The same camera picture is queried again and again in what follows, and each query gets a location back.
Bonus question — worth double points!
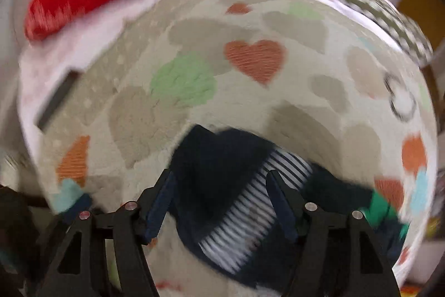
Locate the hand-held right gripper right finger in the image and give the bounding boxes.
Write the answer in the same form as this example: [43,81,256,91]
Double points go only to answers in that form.
[266,170,402,297]

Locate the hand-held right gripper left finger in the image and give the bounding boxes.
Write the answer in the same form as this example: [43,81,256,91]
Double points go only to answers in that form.
[41,169,176,297]

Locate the dark navy striped pants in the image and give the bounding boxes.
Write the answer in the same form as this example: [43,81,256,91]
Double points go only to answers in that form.
[167,124,406,297]

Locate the heart print blanket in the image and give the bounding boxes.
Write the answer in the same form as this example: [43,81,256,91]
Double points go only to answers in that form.
[19,0,439,297]

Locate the grey rectangular remote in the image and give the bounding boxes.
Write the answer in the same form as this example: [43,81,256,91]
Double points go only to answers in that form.
[36,70,80,131]

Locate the green white checkered cloth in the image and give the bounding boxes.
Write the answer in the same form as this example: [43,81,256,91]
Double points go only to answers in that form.
[326,0,434,66]

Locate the black ring hair tie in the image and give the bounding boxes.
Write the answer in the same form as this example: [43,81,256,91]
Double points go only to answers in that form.
[383,71,417,120]

